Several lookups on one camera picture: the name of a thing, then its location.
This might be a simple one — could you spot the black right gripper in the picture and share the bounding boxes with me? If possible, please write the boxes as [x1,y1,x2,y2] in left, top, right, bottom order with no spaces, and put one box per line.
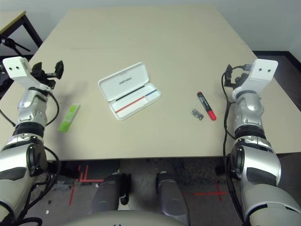
[222,65,249,90]

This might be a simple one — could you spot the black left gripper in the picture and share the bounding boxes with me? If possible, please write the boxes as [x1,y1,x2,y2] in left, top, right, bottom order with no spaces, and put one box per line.
[32,60,65,90]

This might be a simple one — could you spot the black marker with red cap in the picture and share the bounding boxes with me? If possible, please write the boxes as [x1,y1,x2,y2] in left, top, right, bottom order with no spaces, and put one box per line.
[196,91,217,121]

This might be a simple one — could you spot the small metal binder clip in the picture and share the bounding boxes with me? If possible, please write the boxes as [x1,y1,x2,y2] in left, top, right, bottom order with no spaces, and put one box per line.
[190,108,204,121]

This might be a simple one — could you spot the green highlighter pen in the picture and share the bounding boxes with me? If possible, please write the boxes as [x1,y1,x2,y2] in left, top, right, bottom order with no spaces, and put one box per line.
[57,103,82,133]

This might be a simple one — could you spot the white plastic pencil case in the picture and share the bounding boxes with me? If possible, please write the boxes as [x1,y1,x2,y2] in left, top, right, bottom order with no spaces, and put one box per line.
[97,61,162,121]

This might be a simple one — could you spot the black framed side table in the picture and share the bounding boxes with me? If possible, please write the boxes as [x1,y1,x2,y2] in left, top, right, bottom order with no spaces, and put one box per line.
[0,9,43,56]

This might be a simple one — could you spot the black tripod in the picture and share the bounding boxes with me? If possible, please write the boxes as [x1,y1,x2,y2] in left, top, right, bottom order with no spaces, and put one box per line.
[0,34,31,56]

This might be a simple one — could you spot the red floor tape cross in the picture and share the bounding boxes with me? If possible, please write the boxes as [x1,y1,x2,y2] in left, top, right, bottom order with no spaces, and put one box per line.
[183,183,229,202]

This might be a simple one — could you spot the grey robot right leg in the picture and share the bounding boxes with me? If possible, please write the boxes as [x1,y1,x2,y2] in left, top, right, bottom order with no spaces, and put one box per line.
[155,171,189,219]

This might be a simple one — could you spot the grey robot leg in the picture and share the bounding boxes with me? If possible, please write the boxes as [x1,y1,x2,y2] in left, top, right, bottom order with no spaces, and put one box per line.
[155,171,189,219]
[89,173,131,216]

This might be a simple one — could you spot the grey robot left leg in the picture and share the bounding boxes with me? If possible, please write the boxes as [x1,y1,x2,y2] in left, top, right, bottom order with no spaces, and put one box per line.
[89,173,131,216]

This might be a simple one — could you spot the beige robot torso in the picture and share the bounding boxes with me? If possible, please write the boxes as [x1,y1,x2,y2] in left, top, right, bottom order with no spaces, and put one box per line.
[62,209,182,226]

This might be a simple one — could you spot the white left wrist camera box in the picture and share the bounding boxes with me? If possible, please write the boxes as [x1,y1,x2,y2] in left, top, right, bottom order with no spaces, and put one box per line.
[2,56,40,89]

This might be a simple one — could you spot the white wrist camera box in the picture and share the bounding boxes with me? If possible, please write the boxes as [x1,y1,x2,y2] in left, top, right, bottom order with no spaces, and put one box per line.
[232,58,278,99]
[2,56,40,89]

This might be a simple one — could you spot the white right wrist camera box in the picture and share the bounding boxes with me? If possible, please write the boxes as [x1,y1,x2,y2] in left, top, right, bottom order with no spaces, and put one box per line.
[232,58,278,99]

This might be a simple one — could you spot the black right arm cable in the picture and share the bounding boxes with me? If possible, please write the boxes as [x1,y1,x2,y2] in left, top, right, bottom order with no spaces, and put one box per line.
[221,63,252,226]

